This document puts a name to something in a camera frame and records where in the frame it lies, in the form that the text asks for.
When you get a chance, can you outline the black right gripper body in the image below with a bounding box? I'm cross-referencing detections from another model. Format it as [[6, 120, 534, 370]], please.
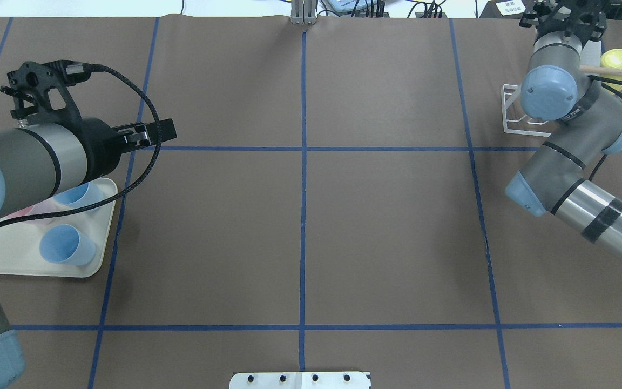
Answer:
[[520, 1, 608, 44]]

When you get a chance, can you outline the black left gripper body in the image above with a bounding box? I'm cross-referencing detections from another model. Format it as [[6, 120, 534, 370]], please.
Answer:
[[0, 60, 152, 187]]

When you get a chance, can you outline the yellow plastic cup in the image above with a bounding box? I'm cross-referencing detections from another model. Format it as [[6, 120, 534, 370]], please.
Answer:
[[600, 49, 622, 91]]

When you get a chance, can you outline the pale green plastic cup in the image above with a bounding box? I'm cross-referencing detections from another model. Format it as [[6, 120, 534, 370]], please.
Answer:
[[580, 41, 603, 68]]

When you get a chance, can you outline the pink plastic cup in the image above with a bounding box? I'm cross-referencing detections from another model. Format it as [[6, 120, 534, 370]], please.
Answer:
[[0, 198, 66, 226]]

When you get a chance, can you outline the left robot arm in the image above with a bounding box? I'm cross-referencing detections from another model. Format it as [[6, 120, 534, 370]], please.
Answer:
[[0, 60, 177, 388]]

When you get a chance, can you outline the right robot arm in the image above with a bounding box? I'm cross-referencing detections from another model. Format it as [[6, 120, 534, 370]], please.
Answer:
[[505, 1, 622, 259]]

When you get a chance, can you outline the blue cup near rack side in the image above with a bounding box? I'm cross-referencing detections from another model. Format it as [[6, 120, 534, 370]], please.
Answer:
[[52, 182, 104, 209]]

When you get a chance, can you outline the blue cup front row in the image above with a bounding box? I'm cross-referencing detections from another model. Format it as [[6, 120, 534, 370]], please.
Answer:
[[38, 224, 97, 266]]

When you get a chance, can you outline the black label box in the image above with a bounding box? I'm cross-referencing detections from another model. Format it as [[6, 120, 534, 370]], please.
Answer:
[[478, 1, 535, 19]]

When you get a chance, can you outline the cream plastic tray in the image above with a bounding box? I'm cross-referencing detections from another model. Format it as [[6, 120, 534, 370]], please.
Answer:
[[0, 203, 114, 278]]

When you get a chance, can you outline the white wire cup rack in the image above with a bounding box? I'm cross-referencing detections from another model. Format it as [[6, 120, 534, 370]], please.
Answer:
[[500, 66, 622, 137]]

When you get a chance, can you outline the aluminium frame post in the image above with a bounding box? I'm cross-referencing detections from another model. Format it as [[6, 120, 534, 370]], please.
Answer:
[[289, 0, 319, 25]]

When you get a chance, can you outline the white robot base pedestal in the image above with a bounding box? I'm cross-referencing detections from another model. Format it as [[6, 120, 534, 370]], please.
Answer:
[[229, 371, 372, 388]]

